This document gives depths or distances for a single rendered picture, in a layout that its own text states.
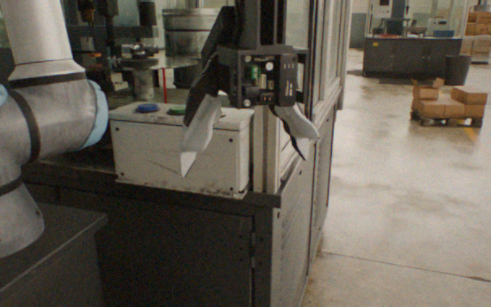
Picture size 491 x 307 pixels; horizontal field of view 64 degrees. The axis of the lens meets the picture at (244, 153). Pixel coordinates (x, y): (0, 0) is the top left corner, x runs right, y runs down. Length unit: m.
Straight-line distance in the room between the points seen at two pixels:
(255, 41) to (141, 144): 0.49
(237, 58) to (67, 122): 0.39
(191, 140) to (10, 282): 0.33
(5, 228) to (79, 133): 0.18
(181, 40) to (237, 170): 1.17
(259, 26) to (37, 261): 0.46
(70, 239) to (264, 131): 0.38
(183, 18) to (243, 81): 1.46
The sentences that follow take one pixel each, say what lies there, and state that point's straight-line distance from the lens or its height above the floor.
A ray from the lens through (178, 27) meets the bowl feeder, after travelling 1.83.
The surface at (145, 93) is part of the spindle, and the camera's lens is 1.19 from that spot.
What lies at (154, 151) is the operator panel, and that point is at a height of 0.83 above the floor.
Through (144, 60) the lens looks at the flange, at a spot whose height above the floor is 0.96.
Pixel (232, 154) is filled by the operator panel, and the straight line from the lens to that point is 0.72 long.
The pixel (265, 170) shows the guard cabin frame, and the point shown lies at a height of 0.79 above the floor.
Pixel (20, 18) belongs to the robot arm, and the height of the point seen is 1.07.
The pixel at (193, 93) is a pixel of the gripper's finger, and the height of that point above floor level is 1.00.
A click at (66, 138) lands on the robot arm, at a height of 0.89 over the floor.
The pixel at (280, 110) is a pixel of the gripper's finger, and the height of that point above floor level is 0.98.
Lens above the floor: 1.07
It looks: 19 degrees down
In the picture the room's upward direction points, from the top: straight up
